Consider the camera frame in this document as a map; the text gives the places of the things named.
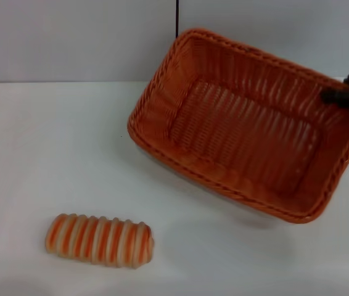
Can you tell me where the orange and cream striped bread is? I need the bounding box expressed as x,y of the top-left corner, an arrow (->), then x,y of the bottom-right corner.
44,212 -> 155,266

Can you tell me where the orange woven plastic basket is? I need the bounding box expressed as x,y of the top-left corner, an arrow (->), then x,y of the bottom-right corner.
126,27 -> 349,225

